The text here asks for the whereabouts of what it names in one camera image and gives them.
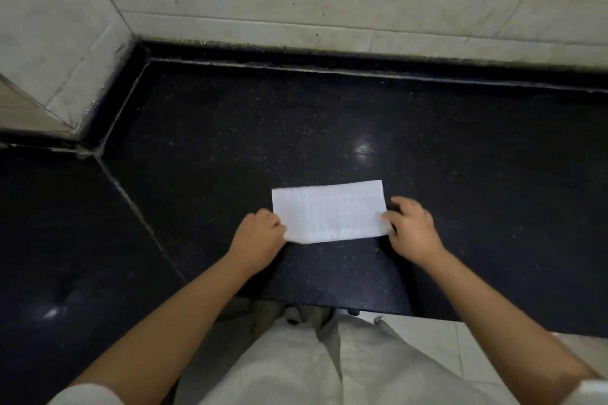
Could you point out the person's right hand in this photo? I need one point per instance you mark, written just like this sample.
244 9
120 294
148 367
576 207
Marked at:
418 234

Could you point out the person's left hand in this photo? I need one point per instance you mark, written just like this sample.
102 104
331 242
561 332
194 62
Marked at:
256 238

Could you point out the person's left fingers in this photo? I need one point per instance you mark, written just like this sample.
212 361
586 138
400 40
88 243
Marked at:
278 229

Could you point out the person's right thumb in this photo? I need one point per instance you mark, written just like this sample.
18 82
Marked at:
390 219

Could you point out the white paper towel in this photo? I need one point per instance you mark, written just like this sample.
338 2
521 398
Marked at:
330 212

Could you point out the person's right forearm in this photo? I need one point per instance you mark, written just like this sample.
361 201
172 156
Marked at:
513 319

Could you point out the person's left forearm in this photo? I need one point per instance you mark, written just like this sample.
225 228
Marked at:
156 319

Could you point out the person's white shirt sleeve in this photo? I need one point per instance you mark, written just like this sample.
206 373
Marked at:
85 395
591 390

